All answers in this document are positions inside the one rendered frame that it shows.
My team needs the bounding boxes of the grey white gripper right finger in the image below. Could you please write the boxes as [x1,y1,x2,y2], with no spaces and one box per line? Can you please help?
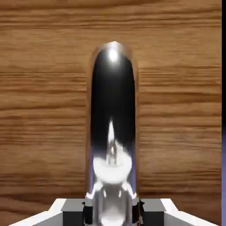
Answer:
[132,198,219,226]

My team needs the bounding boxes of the curved shiny metal door handle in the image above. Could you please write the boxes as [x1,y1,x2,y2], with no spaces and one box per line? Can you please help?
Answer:
[85,41,140,226]

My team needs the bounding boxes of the light wood cabinet door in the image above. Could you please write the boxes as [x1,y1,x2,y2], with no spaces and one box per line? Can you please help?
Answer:
[0,0,222,226]

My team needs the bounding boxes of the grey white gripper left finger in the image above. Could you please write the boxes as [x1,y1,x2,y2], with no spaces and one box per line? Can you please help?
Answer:
[8,198,92,226]

